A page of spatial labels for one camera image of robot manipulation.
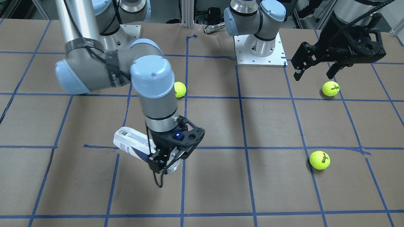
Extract clear tennis ball can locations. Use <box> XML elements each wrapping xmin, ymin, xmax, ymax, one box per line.
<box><xmin>113</xmin><ymin>127</ymin><xmax>179</xmax><ymax>174</ymax></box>

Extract tennis ball centre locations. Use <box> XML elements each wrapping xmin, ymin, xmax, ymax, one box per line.
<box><xmin>174</xmin><ymin>81</ymin><xmax>187</xmax><ymax>98</ymax></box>

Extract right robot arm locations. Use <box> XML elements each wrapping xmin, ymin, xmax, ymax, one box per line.
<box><xmin>55</xmin><ymin>0</ymin><xmax>205</xmax><ymax>174</ymax></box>

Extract aluminium frame post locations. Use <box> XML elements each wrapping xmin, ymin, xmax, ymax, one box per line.
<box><xmin>180</xmin><ymin>0</ymin><xmax>195</xmax><ymax>29</ymax></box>

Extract silver cylindrical tool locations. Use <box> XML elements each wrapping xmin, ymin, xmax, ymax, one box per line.
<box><xmin>203</xmin><ymin>22</ymin><xmax>225</xmax><ymax>34</ymax></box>

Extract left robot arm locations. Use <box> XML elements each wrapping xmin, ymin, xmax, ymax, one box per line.
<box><xmin>291</xmin><ymin>0</ymin><xmax>391</xmax><ymax>81</ymax></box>

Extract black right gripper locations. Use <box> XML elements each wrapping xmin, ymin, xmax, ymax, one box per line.
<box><xmin>147</xmin><ymin>115</ymin><xmax>205</xmax><ymax>173</ymax></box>

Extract tennis ball near left gripper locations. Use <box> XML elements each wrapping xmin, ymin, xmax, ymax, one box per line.
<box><xmin>309</xmin><ymin>151</ymin><xmax>330</xmax><ymax>170</ymax></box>

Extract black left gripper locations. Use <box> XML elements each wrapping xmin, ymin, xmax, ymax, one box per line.
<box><xmin>291</xmin><ymin>13</ymin><xmax>386</xmax><ymax>81</ymax></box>

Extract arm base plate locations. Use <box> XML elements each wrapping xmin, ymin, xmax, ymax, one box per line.
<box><xmin>233</xmin><ymin>32</ymin><xmax>288</xmax><ymax>67</ymax></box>
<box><xmin>116</xmin><ymin>24</ymin><xmax>141</xmax><ymax>44</ymax></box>

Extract tennis ball far corner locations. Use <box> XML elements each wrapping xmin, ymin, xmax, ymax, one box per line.
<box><xmin>322</xmin><ymin>81</ymin><xmax>340</xmax><ymax>97</ymax></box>

